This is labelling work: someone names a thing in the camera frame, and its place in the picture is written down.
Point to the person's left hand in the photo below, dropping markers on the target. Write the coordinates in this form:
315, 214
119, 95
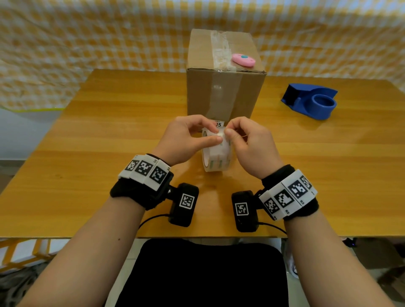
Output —
175, 144

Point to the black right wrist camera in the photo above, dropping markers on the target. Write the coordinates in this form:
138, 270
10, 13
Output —
245, 221

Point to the black right wristband white markers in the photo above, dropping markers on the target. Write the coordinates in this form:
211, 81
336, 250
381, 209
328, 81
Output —
278, 174

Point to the person's black trousers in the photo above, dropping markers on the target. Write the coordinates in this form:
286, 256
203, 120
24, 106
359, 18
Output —
202, 275

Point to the black left wristband white markers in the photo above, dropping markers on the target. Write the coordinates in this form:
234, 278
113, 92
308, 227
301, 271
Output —
129, 191

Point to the person's right hand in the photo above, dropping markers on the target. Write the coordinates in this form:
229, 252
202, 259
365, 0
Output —
258, 148

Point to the pink oval cutter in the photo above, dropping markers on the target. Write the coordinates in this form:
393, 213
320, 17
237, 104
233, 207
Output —
243, 60

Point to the brown cardboard box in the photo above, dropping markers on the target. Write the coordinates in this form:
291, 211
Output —
202, 88

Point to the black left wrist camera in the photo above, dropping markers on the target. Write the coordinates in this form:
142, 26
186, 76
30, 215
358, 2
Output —
183, 215

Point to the person's left forearm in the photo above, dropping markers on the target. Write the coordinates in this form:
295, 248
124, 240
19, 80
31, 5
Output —
88, 253

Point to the small black device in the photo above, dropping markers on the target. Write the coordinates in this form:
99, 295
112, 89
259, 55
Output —
349, 243

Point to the clear tape roll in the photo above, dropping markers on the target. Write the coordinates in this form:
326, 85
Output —
218, 161

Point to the black wristband white markers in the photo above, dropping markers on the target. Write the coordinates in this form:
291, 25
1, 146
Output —
129, 191
278, 174

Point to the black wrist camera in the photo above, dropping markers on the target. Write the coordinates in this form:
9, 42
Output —
245, 221
183, 215

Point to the yellow metal frame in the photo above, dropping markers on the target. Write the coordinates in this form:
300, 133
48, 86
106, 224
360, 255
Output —
9, 250

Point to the person's right forearm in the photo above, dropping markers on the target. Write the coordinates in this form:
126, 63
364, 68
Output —
326, 262

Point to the blue tape dispenser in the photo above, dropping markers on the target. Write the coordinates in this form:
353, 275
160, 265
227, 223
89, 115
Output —
299, 96

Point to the yellow white checkered cloth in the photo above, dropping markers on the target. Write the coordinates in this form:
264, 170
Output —
95, 41

